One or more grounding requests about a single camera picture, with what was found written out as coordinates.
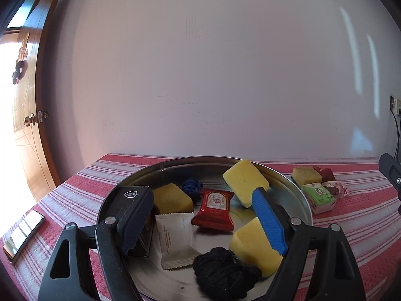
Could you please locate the yellow sponge block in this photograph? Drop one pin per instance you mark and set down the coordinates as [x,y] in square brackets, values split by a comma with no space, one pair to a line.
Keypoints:
[250,247]
[244,178]
[172,199]

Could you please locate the blue yarn ball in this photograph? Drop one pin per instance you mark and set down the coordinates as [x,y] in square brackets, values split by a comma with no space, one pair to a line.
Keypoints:
[191,188]

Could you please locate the small green box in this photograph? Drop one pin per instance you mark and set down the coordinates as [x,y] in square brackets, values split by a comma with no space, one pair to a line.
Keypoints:
[319,197]

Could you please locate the plain red snack packet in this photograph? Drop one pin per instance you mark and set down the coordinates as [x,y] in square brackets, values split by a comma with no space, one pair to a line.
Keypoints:
[327,174]

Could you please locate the brass door knob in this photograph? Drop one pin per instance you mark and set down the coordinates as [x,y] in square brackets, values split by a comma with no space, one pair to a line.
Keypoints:
[29,120]

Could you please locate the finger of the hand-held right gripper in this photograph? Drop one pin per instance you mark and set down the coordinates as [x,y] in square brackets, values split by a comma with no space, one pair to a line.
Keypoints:
[391,169]

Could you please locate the door hanging ornament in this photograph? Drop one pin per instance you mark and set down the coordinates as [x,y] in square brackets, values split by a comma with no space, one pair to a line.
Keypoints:
[18,72]

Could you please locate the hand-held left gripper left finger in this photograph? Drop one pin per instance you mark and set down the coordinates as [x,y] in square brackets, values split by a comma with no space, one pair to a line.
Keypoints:
[133,235]

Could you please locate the wooden door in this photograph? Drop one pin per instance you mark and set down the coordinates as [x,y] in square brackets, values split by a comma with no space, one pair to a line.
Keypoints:
[31,163]

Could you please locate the grey wall socket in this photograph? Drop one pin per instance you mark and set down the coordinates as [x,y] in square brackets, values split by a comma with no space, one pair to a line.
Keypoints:
[392,102]

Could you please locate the smartphone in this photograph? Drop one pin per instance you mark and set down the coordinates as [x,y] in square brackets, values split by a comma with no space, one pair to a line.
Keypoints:
[22,235]

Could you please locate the yellow sponge with olive face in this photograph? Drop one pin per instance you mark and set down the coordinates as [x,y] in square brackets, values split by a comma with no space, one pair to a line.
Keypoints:
[305,175]

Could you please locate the beige wall socket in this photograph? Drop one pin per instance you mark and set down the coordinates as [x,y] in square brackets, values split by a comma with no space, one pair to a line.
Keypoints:
[398,106]

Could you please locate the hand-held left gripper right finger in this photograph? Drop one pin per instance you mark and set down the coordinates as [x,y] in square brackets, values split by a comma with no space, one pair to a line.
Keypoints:
[269,222]

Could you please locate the red snack packet white label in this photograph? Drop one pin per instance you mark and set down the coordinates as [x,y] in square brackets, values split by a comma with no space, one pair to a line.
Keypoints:
[214,210]

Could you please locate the red striped cloth desktop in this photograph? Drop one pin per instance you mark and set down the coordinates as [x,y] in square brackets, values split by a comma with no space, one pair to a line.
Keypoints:
[360,225]

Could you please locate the black yarn ball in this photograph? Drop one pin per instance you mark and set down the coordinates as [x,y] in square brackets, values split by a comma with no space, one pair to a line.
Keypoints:
[222,272]

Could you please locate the pink white snack packet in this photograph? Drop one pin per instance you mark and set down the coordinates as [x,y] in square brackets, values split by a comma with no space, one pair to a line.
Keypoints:
[338,189]

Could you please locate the round metal tray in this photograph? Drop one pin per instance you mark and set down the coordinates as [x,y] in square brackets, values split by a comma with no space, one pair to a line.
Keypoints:
[213,172]

